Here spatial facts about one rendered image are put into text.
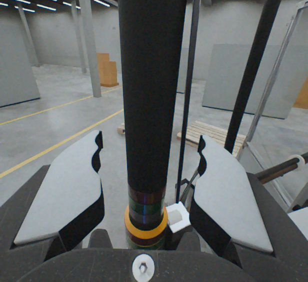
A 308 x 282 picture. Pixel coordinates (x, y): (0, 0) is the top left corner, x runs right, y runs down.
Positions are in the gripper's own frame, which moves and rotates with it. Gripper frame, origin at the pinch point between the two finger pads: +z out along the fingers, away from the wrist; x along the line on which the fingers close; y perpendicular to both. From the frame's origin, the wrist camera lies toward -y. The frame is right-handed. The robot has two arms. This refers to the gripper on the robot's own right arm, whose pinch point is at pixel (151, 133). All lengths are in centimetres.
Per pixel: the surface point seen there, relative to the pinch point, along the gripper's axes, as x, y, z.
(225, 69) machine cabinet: 226, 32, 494
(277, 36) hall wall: 712, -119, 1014
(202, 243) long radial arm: 21, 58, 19
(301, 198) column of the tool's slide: 61, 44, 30
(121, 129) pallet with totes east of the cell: -70, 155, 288
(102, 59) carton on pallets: -262, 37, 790
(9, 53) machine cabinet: -440, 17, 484
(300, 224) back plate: 43, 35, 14
